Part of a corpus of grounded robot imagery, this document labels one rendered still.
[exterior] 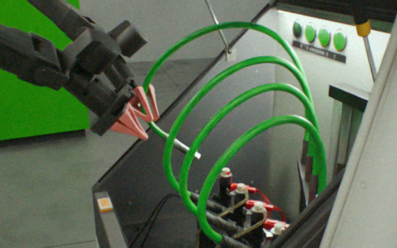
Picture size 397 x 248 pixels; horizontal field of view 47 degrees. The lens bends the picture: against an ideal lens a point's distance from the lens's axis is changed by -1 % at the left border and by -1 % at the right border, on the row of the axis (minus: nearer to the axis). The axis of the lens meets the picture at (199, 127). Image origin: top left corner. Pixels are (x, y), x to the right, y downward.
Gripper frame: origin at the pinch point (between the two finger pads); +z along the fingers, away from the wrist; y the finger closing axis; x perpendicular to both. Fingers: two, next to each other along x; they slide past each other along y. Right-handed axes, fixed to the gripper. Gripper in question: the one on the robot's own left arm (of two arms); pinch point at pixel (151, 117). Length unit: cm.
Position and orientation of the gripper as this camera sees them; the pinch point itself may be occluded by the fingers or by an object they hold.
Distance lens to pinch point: 106.1
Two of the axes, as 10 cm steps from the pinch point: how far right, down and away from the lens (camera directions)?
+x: -7.1, 6.1, 3.6
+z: 6.0, 7.9, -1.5
